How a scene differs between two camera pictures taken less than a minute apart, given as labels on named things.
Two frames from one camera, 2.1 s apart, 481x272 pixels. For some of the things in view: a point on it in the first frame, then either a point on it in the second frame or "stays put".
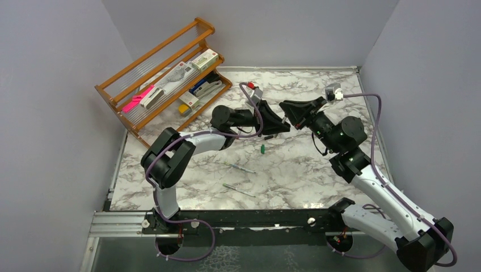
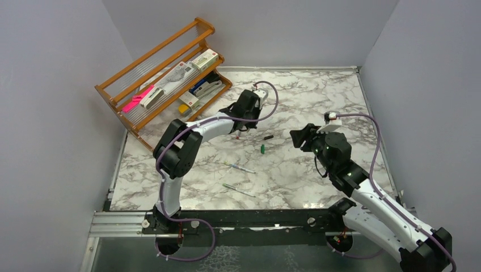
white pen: (239, 167) stays put
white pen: (228, 186) stays put
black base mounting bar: (243, 222) stays put
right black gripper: (298, 111) -> (308, 134)
